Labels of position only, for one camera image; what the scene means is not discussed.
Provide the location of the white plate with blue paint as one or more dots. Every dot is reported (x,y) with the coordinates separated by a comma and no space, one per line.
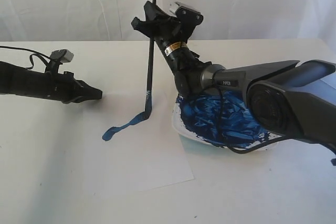
(219,120)

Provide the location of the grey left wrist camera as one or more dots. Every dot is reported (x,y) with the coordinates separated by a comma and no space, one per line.
(62,55)

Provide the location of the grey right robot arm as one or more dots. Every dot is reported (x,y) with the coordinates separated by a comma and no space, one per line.
(290,99)

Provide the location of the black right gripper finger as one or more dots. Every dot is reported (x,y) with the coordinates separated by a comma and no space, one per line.
(147,28)
(154,15)

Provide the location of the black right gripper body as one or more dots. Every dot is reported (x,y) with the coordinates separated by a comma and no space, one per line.
(171,36)

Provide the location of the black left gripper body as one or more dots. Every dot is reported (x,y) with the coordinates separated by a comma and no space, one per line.
(56,87)

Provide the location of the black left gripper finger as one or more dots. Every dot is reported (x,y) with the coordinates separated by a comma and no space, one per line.
(86,97)
(83,88)

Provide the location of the white paper sheet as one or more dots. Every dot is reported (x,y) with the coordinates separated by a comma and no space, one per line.
(120,159)

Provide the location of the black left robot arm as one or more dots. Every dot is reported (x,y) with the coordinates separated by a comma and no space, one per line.
(8,78)

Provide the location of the black paintbrush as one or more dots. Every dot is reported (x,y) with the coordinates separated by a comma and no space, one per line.
(148,101)

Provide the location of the white backdrop curtain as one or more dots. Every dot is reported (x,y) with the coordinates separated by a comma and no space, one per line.
(43,20)

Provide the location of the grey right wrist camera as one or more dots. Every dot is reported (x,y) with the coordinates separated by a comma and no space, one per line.
(188,16)

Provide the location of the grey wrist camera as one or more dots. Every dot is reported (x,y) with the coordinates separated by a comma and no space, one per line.
(188,16)
(62,55)

